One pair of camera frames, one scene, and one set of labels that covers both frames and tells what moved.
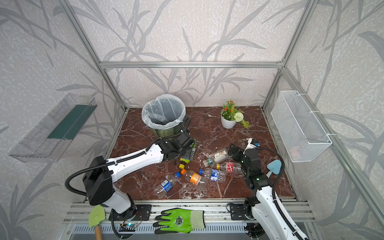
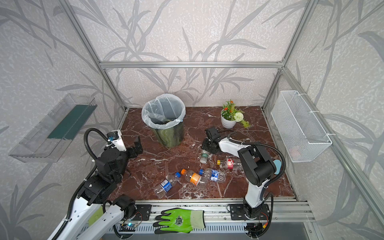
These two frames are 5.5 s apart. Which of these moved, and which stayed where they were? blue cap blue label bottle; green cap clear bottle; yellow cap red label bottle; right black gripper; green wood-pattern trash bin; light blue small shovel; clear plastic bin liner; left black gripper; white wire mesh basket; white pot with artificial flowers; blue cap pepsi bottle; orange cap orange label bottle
Moved: right black gripper; left black gripper; yellow cap red label bottle; green cap clear bottle
Stayed: white pot with artificial flowers; clear plastic bin liner; green wood-pattern trash bin; white wire mesh basket; orange cap orange label bottle; blue cap blue label bottle; light blue small shovel; blue cap pepsi bottle
